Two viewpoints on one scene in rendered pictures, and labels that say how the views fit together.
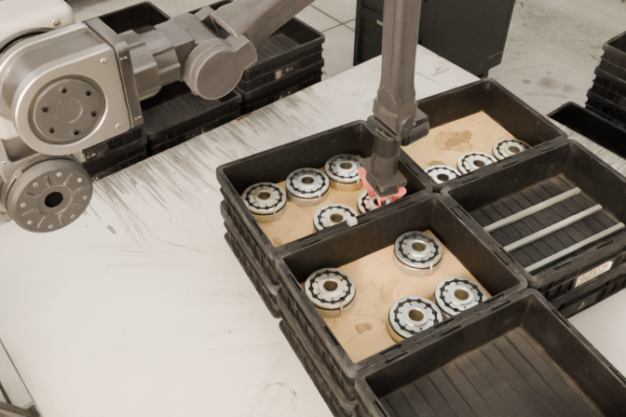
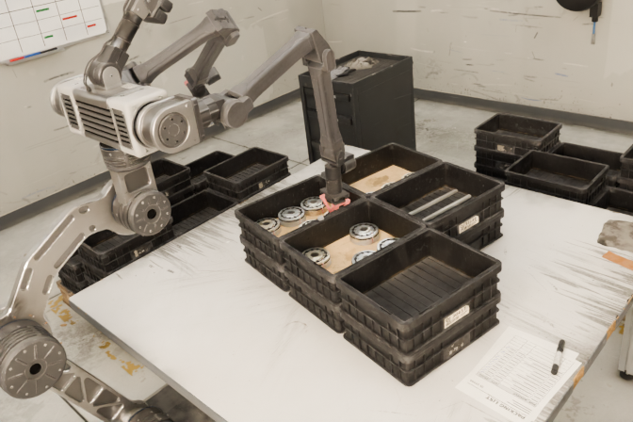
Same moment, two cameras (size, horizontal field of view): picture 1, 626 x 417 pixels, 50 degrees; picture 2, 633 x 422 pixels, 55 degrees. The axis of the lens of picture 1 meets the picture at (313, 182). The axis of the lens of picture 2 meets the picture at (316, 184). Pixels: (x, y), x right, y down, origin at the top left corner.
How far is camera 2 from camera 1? 0.85 m
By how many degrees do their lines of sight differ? 16
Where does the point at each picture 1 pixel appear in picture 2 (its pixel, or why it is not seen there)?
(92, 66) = (183, 108)
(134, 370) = (203, 332)
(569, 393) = (462, 278)
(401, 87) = (332, 132)
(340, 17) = (298, 159)
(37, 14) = (153, 93)
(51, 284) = (139, 303)
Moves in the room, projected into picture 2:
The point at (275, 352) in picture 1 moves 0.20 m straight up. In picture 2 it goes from (289, 308) to (281, 259)
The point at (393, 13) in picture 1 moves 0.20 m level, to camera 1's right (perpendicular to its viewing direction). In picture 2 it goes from (318, 89) to (379, 79)
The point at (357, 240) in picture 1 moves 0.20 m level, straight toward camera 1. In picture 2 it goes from (326, 230) to (329, 263)
